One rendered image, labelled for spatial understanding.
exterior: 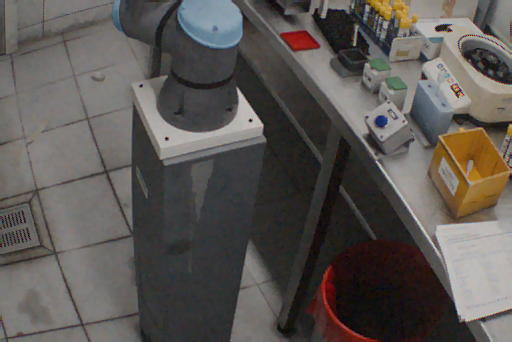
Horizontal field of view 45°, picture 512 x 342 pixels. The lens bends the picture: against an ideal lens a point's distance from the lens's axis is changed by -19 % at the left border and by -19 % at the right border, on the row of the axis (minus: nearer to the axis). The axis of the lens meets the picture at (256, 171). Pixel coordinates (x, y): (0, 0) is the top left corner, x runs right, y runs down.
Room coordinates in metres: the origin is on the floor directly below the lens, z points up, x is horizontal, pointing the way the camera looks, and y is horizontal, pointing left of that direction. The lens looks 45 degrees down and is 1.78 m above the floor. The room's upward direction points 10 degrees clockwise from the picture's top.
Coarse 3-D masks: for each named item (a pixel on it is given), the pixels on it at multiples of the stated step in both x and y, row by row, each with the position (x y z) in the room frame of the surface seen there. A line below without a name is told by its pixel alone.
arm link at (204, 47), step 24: (192, 0) 1.05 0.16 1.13; (216, 0) 1.06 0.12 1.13; (168, 24) 1.01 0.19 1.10; (192, 24) 0.98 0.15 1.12; (216, 24) 0.99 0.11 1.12; (240, 24) 1.02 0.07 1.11; (168, 48) 1.00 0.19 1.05; (192, 48) 0.98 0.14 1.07; (216, 48) 0.98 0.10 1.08; (192, 72) 0.97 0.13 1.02; (216, 72) 0.98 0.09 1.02
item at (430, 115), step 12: (420, 84) 1.14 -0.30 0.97; (432, 84) 1.15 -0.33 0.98; (420, 96) 1.13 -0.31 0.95; (432, 96) 1.11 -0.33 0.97; (420, 108) 1.13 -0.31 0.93; (432, 108) 1.09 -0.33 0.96; (444, 108) 1.08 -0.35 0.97; (408, 120) 1.13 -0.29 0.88; (420, 120) 1.12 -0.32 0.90; (432, 120) 1.08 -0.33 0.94; (444, 120) 1.07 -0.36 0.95; (420, 132) 1.10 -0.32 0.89; (432, 132) 1.07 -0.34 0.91; (444, 132) 1.08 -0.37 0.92; (432, 144) 1.07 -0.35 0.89
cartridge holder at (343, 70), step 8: (344, 56) 1.27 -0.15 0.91; (352, 56) 1.31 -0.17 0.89; (360, 56) 1.30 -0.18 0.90; (336, 64) 1.26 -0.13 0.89; (344, 64) 1.26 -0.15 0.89; (352, 64) 1.25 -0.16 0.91; (360, 64) 1.26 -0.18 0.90; (344, 72) 1.24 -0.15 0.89; (352, 72) 1.25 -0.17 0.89; (360, 72) 1.26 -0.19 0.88
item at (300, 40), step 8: (288, 32) 1.36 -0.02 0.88; (296, 32) 1.37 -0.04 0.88; (304, 32) 1.38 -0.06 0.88; (288, 40) 1.33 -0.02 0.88; (296, 40) 1.34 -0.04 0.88; (304, 40) 1.35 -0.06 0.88; (312, 40) 1.36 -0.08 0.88; (296, 48) 1.30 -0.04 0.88; (304, 48) 1.31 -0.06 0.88; (312, 48) 1.32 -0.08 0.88
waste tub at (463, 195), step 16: (480, 128) 1.05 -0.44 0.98; (448, 144) 1.00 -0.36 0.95; (464, 144) 1.03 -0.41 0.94; (480, 144) 1.04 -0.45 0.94; (432, 160) 0.99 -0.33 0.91; (448, 160) 0.95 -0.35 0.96; (464, 160) 1.04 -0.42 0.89; (480, 160) 1.02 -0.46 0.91; (496, 160) 0.98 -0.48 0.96; (432, 176) 0.97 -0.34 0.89; (448, 176) 0.93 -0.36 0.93; (464, 176) 0.89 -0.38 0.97; (480, 176) 1.00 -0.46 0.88; (496, 176) 0.91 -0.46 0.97; (448, 192) 0.92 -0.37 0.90; (464, 192) 0.88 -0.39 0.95; (480, 192) 0.90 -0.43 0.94; (496, 192) 0.93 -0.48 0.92; (448, 208) 0.90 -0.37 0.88; (464, 208) 0.88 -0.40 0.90; (480, 208) 0.91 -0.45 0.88
